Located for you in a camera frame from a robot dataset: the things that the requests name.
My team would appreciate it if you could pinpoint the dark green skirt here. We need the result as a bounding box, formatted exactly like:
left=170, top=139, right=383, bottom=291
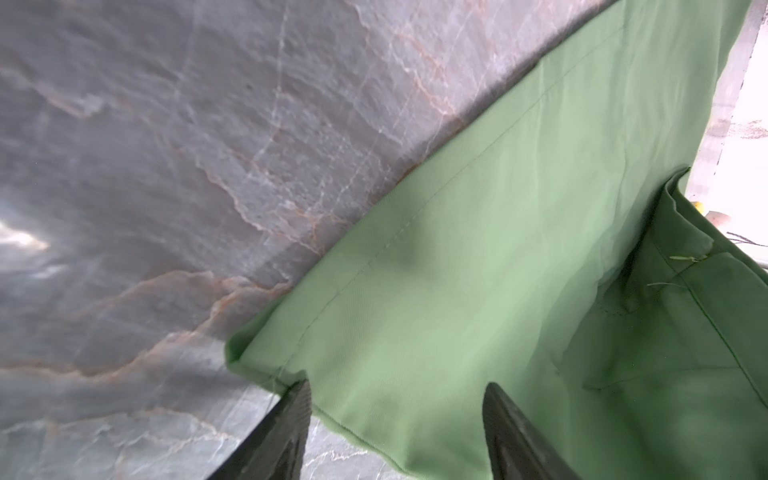
left=225, top=1, right=767, bottom=479

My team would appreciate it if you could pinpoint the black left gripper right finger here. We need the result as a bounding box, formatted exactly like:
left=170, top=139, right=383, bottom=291
left=482, top=382, right=579, bottom=480

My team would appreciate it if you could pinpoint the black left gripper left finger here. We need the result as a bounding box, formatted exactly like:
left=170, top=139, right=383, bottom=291
left=209, top=380, right=312, bottom=480

